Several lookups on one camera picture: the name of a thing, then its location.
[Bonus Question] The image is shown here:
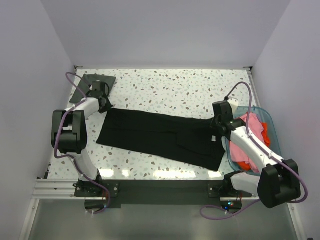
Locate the black t shirt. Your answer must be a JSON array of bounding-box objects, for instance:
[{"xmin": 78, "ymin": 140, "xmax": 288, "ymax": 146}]
[{"xmin": 96, "ymin": 108, "xmax": 225, "ymax": 171}]

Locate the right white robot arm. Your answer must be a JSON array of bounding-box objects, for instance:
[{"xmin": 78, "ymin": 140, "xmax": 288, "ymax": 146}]
[{"xmin": 210, "ymin": 100, "xmax": 301, "ymax": 209}]

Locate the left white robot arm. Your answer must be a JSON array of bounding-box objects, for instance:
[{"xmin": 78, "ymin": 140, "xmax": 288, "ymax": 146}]
[{"xmin": 51, "ymin": 81, "xmax": 113, "ymax": 196}]

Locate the folded grey t shirt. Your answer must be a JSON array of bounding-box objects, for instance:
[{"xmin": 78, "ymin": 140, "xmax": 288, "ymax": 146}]
[{"xmin": 69, "ymin": 73, "xmax": 116, "ymax": 104}]

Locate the pink t shirt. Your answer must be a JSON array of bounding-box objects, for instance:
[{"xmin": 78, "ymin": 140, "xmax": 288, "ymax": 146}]
[{"xmin": 229, "ymin": 111, "xmax": 266, "ymax": 173}]

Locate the orange t shirt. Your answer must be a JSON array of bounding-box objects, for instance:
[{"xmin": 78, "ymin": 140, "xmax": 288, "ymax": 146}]
[{"xmin": 233, "ymin": 121, "xmax": 273, "ymax": 173}]

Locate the teal plastic basket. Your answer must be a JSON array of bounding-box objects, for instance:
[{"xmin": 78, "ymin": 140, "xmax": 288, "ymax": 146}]
[{"xmin": 224, "ymin": 106, "xmax": 282, "ymax": 176}]

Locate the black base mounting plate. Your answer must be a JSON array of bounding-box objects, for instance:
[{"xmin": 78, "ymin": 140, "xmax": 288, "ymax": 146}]
[{"xmin": 73, "ymin": 179, "xmax": 252, "ymax": 210}]

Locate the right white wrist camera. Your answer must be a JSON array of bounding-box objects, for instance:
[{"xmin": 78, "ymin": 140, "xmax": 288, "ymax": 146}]
[{"xmin": 227, "ymin": 97, "xmax": 239, "ymax": 113}]

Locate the aluminium frame rail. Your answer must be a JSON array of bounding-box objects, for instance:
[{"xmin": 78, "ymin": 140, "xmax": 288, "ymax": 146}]
[{"xmin": 31, "ymin": 163, "xmax": 78, "ymax": 200}]

